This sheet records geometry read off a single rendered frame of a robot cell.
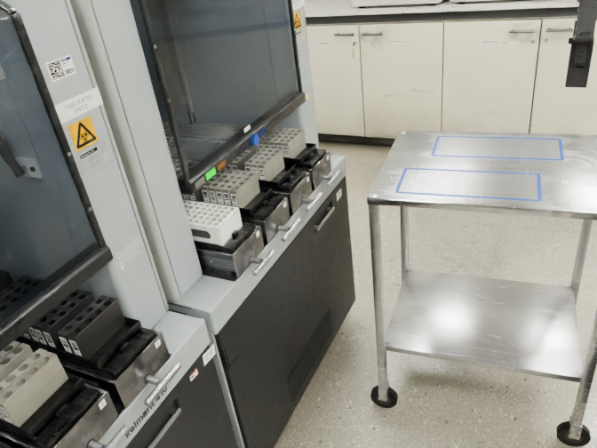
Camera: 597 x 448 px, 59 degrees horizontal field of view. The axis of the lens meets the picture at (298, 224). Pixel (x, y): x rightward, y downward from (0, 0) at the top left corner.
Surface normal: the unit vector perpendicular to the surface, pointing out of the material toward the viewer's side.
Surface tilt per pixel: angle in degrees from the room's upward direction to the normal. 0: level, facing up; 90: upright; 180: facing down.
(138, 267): 90
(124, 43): 90
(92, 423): 90
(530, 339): 0
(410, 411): 0
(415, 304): 0
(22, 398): 90
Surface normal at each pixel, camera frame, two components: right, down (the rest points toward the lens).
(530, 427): -0.12, -0.85
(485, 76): -0.45, 0.51
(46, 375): 0.90, 0.12
